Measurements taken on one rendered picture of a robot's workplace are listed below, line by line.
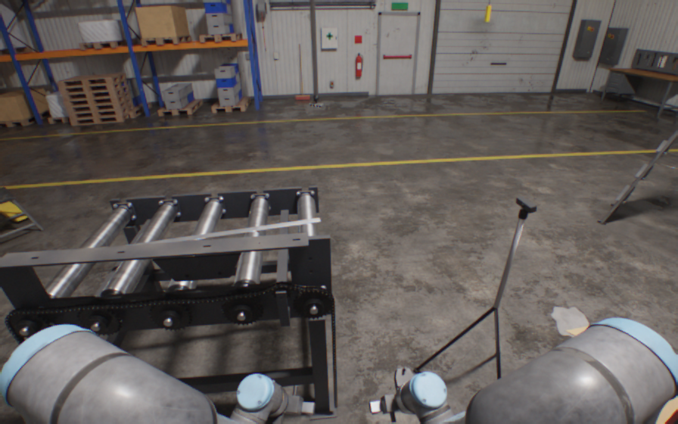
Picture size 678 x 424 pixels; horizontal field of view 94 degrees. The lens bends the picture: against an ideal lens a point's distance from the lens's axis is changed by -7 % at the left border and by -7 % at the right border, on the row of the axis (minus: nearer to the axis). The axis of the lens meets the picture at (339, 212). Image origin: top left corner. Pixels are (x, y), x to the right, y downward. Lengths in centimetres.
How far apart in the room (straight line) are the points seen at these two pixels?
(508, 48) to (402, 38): 325
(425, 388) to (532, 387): 55
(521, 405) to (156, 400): 41
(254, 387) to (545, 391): 73
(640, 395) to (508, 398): 14
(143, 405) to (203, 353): 211
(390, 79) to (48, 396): 1032
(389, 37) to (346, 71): 147
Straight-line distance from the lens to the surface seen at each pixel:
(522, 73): 1224
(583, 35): 1300
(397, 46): 1047
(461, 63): 1118
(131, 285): 183
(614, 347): 53
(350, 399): 222
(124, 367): 49
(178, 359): 260
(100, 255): 152
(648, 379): 54
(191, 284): 167
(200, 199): 237
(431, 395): 100
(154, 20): 924
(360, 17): 1028
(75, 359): 52
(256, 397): 100
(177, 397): 49
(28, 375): 55
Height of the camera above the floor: 190
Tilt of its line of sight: 29 degrees down
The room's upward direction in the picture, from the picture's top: 1 degrees counter-clockwise
